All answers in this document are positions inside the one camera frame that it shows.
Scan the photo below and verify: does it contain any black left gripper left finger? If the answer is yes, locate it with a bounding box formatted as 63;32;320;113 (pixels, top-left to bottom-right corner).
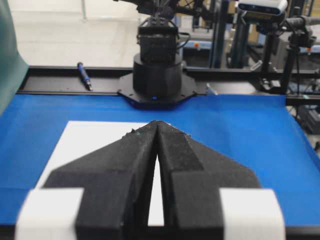
15;121;158;240

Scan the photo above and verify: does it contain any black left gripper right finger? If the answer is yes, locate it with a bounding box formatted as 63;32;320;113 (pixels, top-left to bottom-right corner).
157;121;286;240

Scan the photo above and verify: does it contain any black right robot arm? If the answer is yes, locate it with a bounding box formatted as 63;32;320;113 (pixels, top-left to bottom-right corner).
118;0;214;98

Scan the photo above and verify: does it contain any large white foam board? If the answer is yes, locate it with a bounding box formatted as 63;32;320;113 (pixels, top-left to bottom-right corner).
36;121;164;227

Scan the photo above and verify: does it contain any blue table cloth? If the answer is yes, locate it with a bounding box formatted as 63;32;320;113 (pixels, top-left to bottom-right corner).
0;94;320;240

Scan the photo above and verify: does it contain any blue screwdriver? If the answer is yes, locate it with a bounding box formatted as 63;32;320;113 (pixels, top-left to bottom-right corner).
77;62;93;91

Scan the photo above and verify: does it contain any dark green backdrop sheet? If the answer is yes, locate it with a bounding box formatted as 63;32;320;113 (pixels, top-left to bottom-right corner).
0;0;29;113

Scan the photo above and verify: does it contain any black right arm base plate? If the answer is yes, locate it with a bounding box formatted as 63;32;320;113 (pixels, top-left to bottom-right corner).
117;73;207;109

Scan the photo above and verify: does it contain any black table edge rail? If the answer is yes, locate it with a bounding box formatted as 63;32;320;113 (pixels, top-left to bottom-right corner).
15;65;320;106

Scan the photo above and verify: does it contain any black camera stand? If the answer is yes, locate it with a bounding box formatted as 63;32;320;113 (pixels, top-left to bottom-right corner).
239;6;320;94

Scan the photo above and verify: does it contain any white depth camera on stand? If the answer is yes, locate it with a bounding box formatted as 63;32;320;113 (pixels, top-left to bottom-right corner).
237;0;288;16

